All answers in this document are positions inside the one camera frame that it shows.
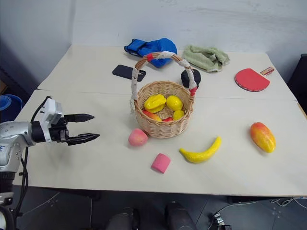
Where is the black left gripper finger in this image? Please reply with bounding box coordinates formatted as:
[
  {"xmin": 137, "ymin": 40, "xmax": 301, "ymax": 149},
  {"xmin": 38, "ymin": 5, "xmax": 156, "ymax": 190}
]
[
  {"xmin": 66, "ymin": 133, "xmax": 100, "ymax": 146},
  {"xmin": 64, "ymin": 114, "xmax": 95, "ymax": 123}
]

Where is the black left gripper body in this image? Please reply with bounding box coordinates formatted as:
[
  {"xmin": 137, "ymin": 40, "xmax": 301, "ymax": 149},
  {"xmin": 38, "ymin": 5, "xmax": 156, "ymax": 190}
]
[{"xmin": 48, "ymin": 115, "xmax": 70, "ymax": 143}]

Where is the red yellow mango in basket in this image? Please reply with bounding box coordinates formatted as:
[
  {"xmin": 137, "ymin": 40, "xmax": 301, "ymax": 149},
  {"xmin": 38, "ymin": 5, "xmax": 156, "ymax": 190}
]
[{"xmin": 142, "ymin": 110, "xmax": 163, "ymax": 122}]

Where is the yellow star fruit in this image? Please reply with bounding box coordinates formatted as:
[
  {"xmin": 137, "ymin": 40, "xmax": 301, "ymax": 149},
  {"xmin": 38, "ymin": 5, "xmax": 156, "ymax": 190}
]
[{"xmin": 144, "ymin": 94, "xmax": 166, "ymax": 114}]

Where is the pink peach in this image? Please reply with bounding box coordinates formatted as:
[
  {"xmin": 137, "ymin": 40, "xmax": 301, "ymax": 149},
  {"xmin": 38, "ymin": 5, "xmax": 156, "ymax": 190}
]
[{"xmin": 128, "ymin": 128, "xmax": 148, "ymax": 147}]

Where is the blue bucket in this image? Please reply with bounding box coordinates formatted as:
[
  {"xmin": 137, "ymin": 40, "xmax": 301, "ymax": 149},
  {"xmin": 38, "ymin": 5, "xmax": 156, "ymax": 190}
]
[{"xmin": 0, "ymin": 94, "xmax": 23, "ymax": 123}]

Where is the black smartphone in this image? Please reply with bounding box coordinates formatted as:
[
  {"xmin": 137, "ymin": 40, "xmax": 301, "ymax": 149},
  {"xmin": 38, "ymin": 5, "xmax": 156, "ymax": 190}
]
[{"xmin": 112, "ymin": 64, "xmax": 146, "ymax": 81}]

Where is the pink cylinder block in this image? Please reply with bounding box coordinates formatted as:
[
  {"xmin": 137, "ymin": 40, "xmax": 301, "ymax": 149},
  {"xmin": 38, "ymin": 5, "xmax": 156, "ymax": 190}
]
[{"xmin": 151, "ymin": 153, "xmax": 171, "ymax": 174}]

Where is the dark rounded robot foot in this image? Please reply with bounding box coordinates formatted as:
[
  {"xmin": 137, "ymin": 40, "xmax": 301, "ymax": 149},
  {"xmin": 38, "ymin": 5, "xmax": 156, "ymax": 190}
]
[
  {"xmin": 105, "ymin": 207, "xmax": 140, "ymax": 230},
  {"xmin": 165, "ymin": 201, "xmax": 198, "ymax": 230}
]

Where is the large yellow lemon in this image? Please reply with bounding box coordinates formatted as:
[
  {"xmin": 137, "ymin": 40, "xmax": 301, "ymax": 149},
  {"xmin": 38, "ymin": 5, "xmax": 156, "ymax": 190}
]
[{"xmin": 166, "ymin": 95, "xmax": 184, "ymax": 112}]

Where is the small yellow lemon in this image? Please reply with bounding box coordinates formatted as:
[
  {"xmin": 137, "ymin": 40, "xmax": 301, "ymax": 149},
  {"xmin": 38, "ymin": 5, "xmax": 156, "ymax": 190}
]
[{"xmin": 172, "ymin": 110, "xmax": 185, "ymax": 121}]

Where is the blue cloth bag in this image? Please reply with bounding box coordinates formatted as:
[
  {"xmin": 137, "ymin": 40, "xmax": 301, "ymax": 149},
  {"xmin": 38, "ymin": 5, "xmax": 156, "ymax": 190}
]
[{"xmin": 124, "ymin": 37, "xmax": 178, "ymax": 68}]

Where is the yellow banana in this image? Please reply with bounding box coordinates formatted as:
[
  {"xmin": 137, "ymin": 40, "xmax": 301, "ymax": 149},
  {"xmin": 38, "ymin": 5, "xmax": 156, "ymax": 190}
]
[{"xmin": 179, "ymin": 136, "xmax": 222, "ymax": 164}]

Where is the black round object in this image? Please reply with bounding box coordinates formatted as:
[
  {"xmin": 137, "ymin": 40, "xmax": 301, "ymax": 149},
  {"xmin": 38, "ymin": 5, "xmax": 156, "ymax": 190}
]
[{"xmin": 180, "ymin": 69, "xmax": 202, "ymax": 89}]

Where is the green towel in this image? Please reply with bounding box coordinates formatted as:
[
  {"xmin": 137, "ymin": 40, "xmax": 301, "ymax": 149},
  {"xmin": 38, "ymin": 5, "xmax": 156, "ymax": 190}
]
[{"xmin": 182, "ymin": 45, "xmax": 231, "ymax": 73}]

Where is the small black floor device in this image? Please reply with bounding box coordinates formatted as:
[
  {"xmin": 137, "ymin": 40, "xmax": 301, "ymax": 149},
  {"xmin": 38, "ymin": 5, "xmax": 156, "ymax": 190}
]
[{"xmin": 211, "ymin": 212, "xmax": 232, "ymax": 230}]

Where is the red table tennis paddle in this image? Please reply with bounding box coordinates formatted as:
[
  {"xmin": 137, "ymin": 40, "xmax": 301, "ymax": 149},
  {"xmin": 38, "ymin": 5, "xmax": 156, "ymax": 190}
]
[{"xmin": 234, "ymin": 66, "xmax": 275, "ymax": 92}]

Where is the orange yellow mango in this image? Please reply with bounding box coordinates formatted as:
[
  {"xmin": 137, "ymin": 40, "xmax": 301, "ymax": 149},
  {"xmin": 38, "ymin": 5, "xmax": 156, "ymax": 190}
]
[{"xmin": 250, "ymin": 122, "xmax": 277, "ymax": 153}]

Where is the black chair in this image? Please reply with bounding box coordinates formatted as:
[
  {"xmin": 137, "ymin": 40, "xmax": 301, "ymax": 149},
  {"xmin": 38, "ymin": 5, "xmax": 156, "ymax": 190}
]
[{"xmin": 286, "ymin": 53, "xmax": 307, "ymax": 113}]

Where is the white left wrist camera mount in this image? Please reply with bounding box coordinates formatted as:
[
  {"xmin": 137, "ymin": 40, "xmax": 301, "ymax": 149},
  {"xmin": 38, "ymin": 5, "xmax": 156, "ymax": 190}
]
[{"xmin": 40, "ymin": 96, "xmax": 65, "ymax": 125}]

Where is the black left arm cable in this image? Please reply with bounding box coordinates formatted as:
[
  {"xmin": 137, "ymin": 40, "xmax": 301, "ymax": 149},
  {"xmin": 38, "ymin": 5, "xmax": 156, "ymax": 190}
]
[{"xmin": 13, "ymin": 95, "xmax": 52, "ymax": 230}]

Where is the wicker basket with handle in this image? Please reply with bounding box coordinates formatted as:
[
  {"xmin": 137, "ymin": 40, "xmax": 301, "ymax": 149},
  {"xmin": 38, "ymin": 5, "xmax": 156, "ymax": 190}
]
[{"xmin": 129, "ymin": 51, "xmax": 199, "ymax": 139}]

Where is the white floor cable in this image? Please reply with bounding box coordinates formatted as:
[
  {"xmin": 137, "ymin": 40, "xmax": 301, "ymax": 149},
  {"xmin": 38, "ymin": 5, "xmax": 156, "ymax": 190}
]
[{"xmin": 211, "ymin": 195, "xmax": 307, "ymax": 216}]

